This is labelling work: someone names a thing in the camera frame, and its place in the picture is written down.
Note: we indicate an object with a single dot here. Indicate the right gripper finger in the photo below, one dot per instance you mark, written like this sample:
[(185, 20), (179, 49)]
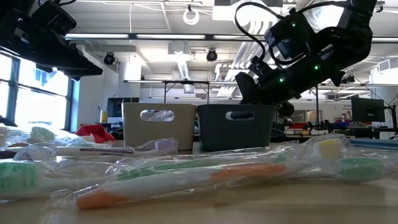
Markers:
[(248, 91)]

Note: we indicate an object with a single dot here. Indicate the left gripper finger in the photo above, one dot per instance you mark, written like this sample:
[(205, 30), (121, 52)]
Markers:
[(84, 68)]

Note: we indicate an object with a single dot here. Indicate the green toothbrush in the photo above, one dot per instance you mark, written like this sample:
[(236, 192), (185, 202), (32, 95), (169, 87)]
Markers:
[(18, 179), (357, 169), (42, 133)]

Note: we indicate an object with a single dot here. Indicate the purple toothbrush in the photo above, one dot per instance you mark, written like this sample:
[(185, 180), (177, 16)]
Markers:
[(166, 144)]

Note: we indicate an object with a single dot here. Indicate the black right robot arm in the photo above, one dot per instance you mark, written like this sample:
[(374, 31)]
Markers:
[(354, 37)]

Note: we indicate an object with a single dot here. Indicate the dark grey plastic bin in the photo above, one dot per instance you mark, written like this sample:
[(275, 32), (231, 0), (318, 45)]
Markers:
[(233, 137)]

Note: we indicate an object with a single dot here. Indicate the black computer monitor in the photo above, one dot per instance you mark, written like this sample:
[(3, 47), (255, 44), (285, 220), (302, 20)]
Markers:
[(116, 107), (368, 109)]

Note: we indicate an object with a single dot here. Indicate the yellow cup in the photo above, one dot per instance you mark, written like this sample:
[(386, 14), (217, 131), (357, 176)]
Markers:
[(104, 116)]

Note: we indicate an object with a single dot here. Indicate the red cloth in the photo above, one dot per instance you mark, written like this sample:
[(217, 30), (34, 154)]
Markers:
[(93, 132)]

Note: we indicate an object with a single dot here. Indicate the beige plastic bin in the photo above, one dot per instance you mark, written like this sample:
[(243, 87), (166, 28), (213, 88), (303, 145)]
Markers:
[(180, 133)]

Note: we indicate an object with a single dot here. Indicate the black overhead camera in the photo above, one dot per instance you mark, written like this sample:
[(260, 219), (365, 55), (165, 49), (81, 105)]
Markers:
[(211, 55)]

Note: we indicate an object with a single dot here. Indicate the black workbench frame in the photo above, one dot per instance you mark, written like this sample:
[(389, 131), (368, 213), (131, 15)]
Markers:
[(186, 82)]

